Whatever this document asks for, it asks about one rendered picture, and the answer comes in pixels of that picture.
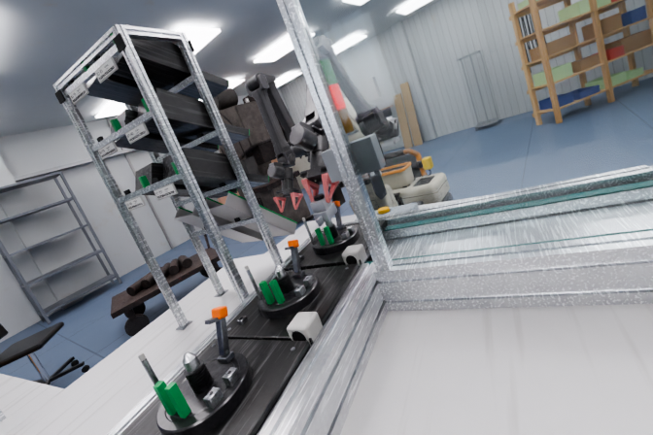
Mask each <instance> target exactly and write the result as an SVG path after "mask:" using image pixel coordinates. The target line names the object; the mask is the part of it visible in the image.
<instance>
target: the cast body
mask: <svg viewBox="0 0 653 435"><path fill-rule="evenodd" d="M310 206H311V208H312V211H313V213H314V214H313V217H314V219H315V221H316V223H318V225H319V226H322V225H323V224H324V222H327V221H330V220H331V219H332V218H333V216H334V215H335V214H336V213H337V209H336V207H335V204H334V203H331V200H330V203H327V201H326V198H325V196H324V195H323V194H322V193H321V194H318V195H316V196H314V201H313V202H312V203H311V204H310Z"/></svg>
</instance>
